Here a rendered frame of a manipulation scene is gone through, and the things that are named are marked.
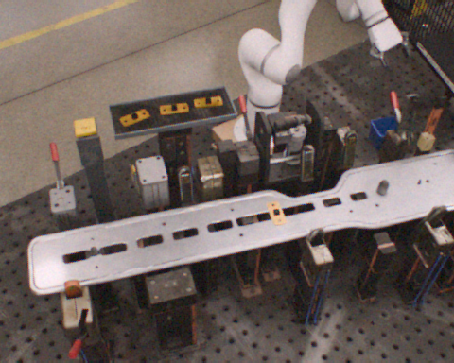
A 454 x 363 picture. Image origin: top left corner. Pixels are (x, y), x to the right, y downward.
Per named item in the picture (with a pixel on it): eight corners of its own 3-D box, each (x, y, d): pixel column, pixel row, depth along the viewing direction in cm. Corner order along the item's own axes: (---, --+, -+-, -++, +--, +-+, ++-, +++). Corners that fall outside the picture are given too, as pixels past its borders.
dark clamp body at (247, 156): (232, 242, 197) (236, 168, 168) (222, 212, 205) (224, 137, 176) (262, 235, 199) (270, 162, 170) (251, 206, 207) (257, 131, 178)
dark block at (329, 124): (305, 214, 205) (323, 130, 173) (298, 198, 210) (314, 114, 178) (318, 211, 206) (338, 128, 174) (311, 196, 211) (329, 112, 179)
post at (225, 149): (218, 230, 200) (219, 151, 169) (215, 218, 203) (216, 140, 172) (232, 227, 201) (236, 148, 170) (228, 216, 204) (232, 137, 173)
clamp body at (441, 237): (402, 312, 181) (435, 251, 155) (386, 281, 189) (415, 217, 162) (427, 305, 183) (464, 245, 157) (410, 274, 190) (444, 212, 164)
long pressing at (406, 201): (30, 307, 148) (29, 304, 146) (26, 238, 161) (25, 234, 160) (496, 201, 174) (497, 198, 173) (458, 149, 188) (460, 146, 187)
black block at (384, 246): (359, 310, 181) (380, 261, 159) (346, 282, 188) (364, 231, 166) (382, 304, 183) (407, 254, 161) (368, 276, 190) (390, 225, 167)
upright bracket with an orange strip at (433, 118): (397, 200, 210) (439, 98, 172) (396, 198, 211) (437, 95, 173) (405, 199, 211) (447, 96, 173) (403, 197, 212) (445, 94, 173)
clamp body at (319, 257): (296, 330, 177) (311, 271, 150) (283, 296, 184) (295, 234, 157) (323, 322, 178) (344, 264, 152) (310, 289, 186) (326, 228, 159)
